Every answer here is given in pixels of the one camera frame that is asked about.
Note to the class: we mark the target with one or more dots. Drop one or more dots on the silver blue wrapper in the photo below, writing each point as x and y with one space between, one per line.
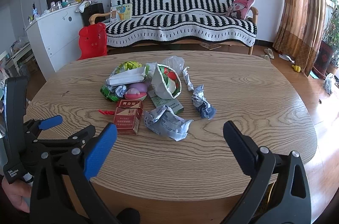
205 109

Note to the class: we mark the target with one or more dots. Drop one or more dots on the brown patterned curtain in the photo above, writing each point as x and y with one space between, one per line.
300 31

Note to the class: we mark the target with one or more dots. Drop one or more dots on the twisted silver candy wrapper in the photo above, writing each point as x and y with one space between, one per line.
186 77

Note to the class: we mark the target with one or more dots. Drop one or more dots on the beige slipper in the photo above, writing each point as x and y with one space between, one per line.
268 54

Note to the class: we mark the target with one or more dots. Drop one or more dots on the pink purple squishy toy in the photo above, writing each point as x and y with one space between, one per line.
137 91

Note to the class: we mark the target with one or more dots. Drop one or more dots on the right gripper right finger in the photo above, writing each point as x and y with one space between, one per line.
243 148

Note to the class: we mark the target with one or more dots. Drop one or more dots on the person's left hand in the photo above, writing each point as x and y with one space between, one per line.
17 192

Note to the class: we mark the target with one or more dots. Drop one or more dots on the black box beside sofa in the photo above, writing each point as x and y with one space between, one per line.
96 8

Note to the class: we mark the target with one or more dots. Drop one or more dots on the red cigarette box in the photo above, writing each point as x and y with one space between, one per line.
127 116

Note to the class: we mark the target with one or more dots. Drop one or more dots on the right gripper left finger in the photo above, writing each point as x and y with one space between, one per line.
97 150

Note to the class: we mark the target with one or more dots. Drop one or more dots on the red twisted wrapper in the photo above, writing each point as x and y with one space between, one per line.
110 113

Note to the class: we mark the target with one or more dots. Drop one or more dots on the white plastic bag on floor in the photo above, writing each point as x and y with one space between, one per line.
329 83

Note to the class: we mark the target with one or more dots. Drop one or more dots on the colourful picture book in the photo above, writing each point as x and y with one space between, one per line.
121 12

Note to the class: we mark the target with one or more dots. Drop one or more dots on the blue white wrapper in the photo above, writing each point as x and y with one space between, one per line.
164 122

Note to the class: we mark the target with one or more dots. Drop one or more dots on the green foil wrapper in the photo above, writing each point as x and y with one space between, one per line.
109 95

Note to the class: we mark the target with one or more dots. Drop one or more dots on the small blue paper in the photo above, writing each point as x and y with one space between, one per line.
120 91

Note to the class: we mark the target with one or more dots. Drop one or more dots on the potted plant dark pot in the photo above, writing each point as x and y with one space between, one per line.
327 58

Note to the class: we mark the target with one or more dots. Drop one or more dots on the pink cartoon cushion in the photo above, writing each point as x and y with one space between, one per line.
239 9

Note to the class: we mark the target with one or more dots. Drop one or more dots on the green snack bag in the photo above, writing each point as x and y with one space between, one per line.
125 66

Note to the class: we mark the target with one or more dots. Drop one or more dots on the green cigarette box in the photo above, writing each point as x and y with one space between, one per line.
174 104

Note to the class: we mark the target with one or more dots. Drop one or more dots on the clear plastic bag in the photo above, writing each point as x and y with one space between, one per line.
175 62

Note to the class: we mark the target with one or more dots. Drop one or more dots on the red plastic child chair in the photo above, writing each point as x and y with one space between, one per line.
93 41

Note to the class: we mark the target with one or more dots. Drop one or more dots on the black white striped sofa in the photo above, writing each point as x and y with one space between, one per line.
165 21

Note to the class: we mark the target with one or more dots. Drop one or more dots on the white cabinet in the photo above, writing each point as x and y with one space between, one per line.
54 39

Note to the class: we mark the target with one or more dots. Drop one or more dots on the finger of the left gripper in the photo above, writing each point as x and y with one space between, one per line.
50 122
81 137

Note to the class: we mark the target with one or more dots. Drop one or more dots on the yellow toy on floor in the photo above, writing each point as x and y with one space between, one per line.
296 68

